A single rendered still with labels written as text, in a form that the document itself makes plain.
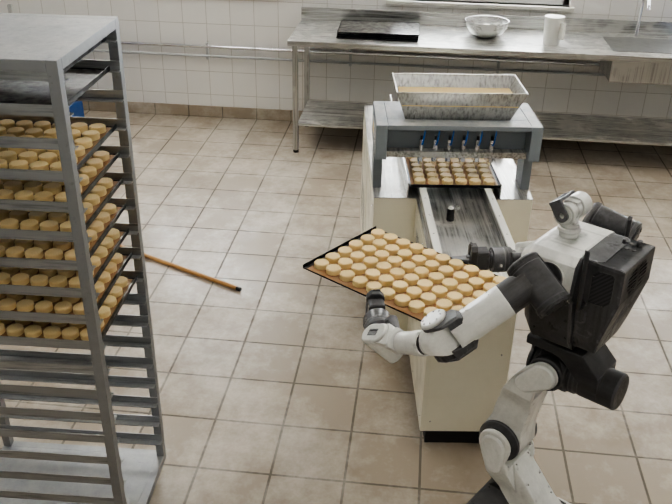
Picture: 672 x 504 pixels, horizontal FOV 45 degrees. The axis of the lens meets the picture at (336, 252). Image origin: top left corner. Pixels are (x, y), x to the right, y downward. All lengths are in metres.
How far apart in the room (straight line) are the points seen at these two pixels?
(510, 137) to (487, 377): 1.08
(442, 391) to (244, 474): 0.87
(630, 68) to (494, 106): 2.86
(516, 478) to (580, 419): 1.08
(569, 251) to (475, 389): 1.25
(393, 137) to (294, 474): 1.50
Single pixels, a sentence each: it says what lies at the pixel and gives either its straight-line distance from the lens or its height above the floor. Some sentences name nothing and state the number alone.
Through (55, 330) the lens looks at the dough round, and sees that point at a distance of 2.59.
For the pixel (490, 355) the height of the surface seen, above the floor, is 0.48.
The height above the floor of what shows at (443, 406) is 0.22.
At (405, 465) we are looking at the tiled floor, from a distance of 3.46.
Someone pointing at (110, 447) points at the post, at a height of 0.60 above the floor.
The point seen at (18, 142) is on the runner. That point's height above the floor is 1.59.
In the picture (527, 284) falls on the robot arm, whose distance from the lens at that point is 2.13.
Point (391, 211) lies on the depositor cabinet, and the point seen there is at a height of 0.77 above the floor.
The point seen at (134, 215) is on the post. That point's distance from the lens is 2.74.
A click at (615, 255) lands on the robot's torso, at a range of 2.28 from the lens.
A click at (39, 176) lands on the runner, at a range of 2.29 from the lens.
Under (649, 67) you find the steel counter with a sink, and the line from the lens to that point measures 6.40.
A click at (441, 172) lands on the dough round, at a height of 0.92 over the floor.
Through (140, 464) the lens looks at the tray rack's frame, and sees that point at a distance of 3.30.
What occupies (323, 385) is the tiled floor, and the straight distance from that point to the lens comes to 3.84.
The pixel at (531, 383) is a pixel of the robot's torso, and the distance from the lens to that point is 2.51.
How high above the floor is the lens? 2.36
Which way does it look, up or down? 29 degrees down
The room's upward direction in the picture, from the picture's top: 1 degrees clockwise
